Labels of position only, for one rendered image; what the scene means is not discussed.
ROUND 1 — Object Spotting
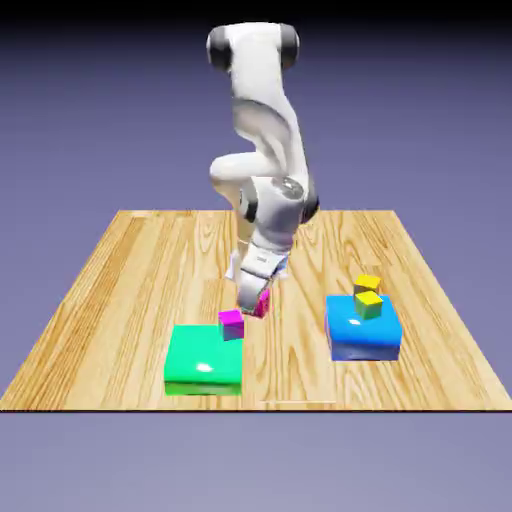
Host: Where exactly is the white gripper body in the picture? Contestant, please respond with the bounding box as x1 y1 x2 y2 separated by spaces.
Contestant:
236 266 274 312

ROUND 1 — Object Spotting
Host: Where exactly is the small magenta cube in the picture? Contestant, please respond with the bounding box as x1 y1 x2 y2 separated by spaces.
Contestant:
242 288 272 320
217 309 245 342

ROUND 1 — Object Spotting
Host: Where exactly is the small yellow cube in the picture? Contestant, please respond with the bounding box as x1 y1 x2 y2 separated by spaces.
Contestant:
354 290 384 321
353 274 382 297

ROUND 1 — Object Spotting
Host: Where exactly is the large green box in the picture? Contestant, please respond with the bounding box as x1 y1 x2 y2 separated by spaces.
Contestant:
163 324 244 397

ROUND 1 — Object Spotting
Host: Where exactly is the large blue box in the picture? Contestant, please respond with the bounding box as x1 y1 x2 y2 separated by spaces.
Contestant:
324 294 403 362

